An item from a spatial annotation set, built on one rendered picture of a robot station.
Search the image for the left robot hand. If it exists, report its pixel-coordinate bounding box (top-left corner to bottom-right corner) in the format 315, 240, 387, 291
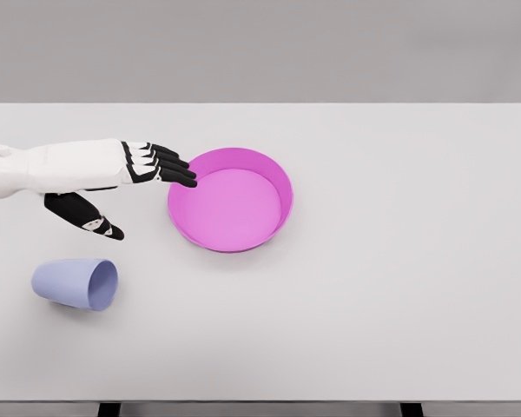
24, 138, 199, 242

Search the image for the lavender plastic cup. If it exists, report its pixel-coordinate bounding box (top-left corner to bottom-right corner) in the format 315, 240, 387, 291
30, 258, 120, 313

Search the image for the pink round plate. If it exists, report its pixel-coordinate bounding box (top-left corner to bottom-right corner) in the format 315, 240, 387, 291
167, 147, 294, 255

